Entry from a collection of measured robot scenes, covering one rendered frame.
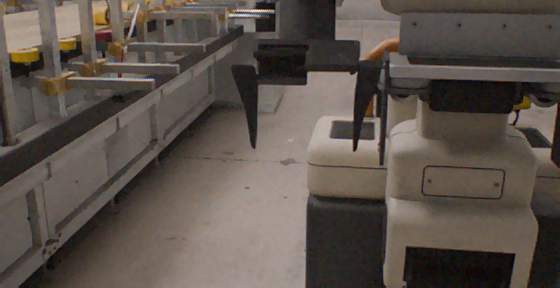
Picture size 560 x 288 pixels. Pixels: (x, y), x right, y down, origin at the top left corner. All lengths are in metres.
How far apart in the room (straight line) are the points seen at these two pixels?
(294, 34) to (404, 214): 0.43
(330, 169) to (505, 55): 0.48
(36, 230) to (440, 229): 1.67
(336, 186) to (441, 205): 0.32
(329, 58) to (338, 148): 0.65
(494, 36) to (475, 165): 0.20
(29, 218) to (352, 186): 1.39
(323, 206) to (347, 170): 0.10
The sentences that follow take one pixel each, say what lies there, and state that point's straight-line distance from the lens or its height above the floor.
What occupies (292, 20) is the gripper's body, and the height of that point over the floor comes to 1.11.
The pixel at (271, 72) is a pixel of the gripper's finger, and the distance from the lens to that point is 0.59.
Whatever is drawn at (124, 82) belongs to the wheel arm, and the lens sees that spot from 1.82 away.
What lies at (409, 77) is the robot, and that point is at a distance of 0.76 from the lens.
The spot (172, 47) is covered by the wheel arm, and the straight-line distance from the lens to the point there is 2.28.
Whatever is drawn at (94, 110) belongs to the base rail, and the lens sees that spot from 2.05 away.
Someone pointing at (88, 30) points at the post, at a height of 0.95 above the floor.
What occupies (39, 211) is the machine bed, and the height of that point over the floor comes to 0.30.
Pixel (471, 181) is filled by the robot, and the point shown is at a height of 0.85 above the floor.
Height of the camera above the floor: 1.17
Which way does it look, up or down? 17 degrees down
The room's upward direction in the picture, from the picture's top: straight up
